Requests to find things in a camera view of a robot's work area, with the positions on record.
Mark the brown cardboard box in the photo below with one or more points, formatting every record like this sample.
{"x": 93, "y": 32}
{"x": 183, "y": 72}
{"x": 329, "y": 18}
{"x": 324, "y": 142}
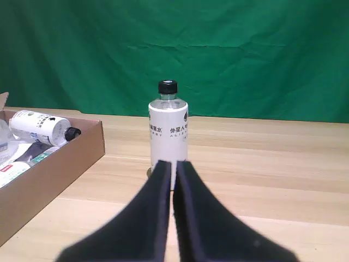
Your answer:
{"x": 54, "y": 183}

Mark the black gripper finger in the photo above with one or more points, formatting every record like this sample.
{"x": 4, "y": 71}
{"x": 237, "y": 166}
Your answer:
{"x": 131, "y": 232}
{"x": 212, "y": 234}

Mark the white small carton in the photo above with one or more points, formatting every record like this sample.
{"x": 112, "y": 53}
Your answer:
{"x": 35, "y": 125}

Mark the green backdrop curtain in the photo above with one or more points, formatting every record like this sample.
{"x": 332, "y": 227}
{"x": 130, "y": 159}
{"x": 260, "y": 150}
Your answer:
{"x": 245, "y": 54}

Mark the clear water bottle, white label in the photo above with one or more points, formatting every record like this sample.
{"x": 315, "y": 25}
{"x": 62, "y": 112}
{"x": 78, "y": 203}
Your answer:
{"x": 13, "y": 174}

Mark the white bottle with black cap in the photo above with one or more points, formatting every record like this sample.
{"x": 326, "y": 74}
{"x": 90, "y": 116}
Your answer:
{"x": 167, "y": 144}

